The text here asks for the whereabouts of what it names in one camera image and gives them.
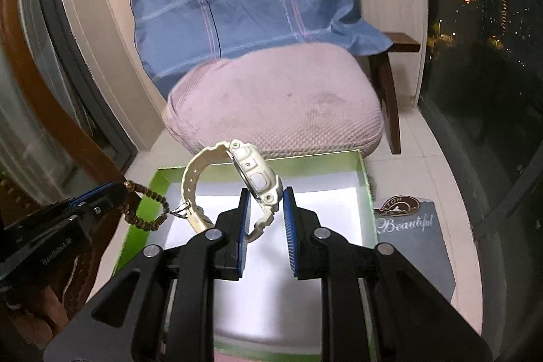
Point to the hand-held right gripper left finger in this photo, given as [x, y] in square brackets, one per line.
[244, 220]

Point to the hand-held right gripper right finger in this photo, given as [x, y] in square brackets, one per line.
[290, 226]

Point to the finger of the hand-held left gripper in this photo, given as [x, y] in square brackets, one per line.
[87, 195]
[104, 203]

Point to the green cardboard box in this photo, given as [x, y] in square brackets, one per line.
[335, 209]

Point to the white wrist watch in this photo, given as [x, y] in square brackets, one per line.
[250, 167]

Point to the carved brown wooden chair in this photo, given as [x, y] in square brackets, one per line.
[29, 90]

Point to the striped printed bedsheet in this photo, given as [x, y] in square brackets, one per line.
[411, 243]

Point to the beige cabinet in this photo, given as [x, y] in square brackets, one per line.
[118, 48]

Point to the dark wooden armchair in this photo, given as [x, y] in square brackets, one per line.
[388, 90]

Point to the dark glass window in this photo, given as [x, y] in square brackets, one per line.
[479, 69]

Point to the dark sliding door frame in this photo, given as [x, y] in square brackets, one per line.
[55, 27]

